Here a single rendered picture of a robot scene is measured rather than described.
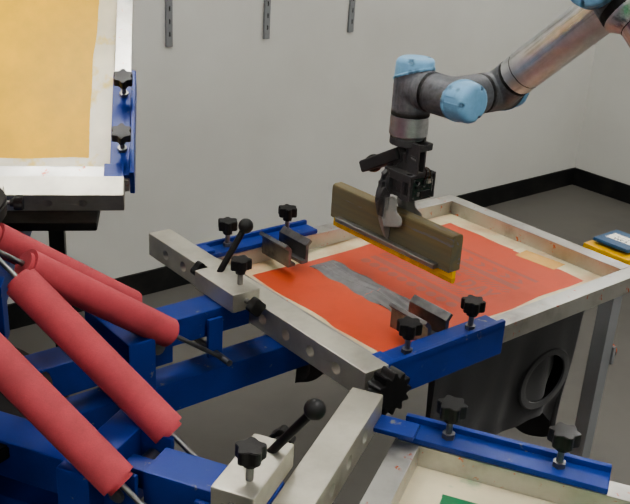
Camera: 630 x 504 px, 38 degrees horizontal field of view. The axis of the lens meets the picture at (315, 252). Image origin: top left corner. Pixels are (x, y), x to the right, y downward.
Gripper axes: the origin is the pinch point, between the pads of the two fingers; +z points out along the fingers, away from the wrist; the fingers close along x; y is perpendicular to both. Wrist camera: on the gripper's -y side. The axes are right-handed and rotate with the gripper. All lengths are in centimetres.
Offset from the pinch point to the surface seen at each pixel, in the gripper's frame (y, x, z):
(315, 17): -201, 139, -6
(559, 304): 28.9, 19.8, 10.2
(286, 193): -201, 127, 75
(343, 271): -11.3, -2.3, 13.2
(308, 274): -14.8, -9.2, 13.6
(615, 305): 14, 67, 29
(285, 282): -14.1, -15.9, 13.6
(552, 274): 13.9, 37.6, 13.6
